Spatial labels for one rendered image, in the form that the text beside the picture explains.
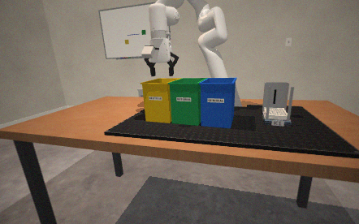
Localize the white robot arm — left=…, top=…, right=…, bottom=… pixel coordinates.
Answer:
left=141, top=0, right=228, bottom=78

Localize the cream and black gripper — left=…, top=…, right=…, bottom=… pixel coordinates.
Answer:
left=144, top=37, right=179, bottom=76

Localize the green bin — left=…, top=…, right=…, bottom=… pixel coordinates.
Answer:
left=168, top=78, right=208, bottom=126

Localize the yellow bin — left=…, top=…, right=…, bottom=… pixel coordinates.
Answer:
left=141, top=78, right=182, bottom=123

